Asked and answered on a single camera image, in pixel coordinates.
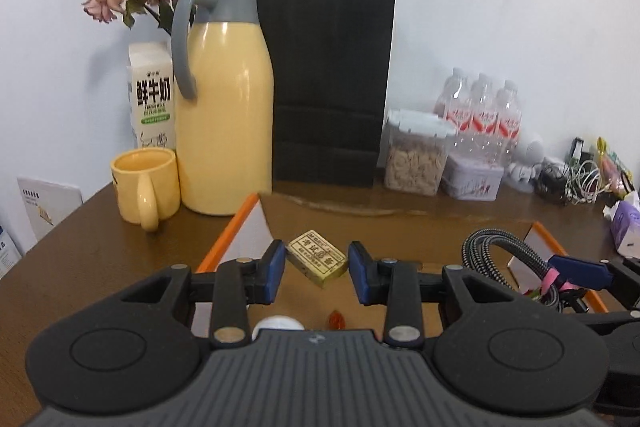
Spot tangle of charging cables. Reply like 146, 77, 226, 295
534, 159, 609, 206

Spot blue printed box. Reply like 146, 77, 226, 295
0, 224, 24, 279

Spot black paper bag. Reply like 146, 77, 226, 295
256, 0, 397, 189

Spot yellow thermos jug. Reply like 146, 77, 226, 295
171, 0, 275, 217

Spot small gold box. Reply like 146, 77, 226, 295
285, 229, 349, 291

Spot red cardboard box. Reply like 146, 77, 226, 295
194, 192, 609, 344

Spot purple tissue pack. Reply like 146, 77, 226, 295
602, 191, 640, 258

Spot white milk carton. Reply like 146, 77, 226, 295
128, 41, 177, 150

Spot colourful snack packet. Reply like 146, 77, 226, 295
596, 137, 634, 198

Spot white board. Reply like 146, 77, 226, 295
17, 176, 84, 244

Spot black braided cable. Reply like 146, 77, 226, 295
460, 228, 567, 309

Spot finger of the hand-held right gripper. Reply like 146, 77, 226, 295
570, 310, 640, 333
547, 254, 640, 309

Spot clear food container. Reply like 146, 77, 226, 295
383, 108, 457, 197

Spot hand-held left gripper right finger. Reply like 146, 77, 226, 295
348, 240, 506, 349

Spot yellow mug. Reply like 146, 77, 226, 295
110, 148, 181, 233

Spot lavender tin box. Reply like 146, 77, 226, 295
440, 151, 505, 202

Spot white robot toy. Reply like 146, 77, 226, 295
504, 131, 549, 194

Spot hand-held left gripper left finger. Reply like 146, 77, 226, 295
118, 239, 287, 349

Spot clear water bottle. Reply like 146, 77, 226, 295
492, 79, 523, 158
433, 67, 474, 132
467, 73, 497, 142

